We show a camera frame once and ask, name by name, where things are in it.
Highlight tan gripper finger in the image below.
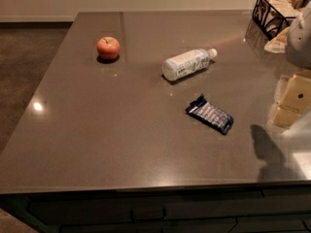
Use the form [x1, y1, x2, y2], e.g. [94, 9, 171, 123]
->
[271, 107, 300, 128]
[280, 75, 311, 113]

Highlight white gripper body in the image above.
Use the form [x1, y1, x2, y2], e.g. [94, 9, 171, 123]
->
[286, 2, 311, 69]

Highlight dark blue snack bar wrapper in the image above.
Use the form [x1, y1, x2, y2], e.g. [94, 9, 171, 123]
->
[186, 94, 234, 135]

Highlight dark cabinet drawers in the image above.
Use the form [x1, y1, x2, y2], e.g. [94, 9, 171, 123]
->
[0, 187, 311, 233]

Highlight white plastic bottle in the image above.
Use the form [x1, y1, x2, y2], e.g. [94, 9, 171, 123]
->
[162, 49, 218, 82]

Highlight red apple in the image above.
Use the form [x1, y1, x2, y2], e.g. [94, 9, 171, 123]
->
[96, 37, 121, 60]

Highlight black wire basket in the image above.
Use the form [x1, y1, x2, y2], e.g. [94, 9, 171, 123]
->
[251, 0, 309, 42]

